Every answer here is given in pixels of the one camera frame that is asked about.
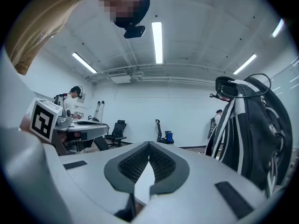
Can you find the ceiling light bar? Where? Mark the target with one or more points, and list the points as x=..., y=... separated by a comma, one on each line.
x=244, y=63
x=84, y=62
x=278, y=27
x=157, y=42

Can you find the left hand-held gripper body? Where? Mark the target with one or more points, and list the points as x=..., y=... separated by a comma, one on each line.
x=42, y=121

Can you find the white ceiling air unit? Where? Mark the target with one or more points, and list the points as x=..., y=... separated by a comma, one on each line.
x=120, y=79

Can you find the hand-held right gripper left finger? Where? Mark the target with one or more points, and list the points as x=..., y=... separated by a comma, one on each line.
x=112, y=171

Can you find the black head camera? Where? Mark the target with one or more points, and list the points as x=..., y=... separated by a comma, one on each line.
x=135, y=31

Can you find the black camera device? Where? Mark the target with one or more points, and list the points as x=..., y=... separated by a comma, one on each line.
x=225, y=87

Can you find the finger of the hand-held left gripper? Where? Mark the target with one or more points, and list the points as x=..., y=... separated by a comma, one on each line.
x=90, y=123
x=95, y=130

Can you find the blue bin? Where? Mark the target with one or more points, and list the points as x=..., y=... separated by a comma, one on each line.
x=169, y=137

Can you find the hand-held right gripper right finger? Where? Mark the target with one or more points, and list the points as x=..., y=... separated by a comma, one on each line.
x=198, y=183

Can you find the black white striped backpack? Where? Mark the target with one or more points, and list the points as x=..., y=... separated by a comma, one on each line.
x=252, y=136

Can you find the person's left forearm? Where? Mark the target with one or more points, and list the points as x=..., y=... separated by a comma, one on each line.
x=24, y=125

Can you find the white folded tripod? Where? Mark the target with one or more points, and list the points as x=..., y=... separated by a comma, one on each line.
x=100, y=109

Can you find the white ceiling pipes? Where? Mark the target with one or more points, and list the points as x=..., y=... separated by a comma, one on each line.
x=163, y=66

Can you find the black office chair with armrests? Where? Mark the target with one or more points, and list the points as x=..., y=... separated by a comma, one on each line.
x=118, y=128

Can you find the person's head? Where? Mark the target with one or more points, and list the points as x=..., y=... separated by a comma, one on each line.
x=123, y=3

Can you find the person's mustard shirt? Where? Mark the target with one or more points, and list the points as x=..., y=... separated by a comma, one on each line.
x=46, y=20

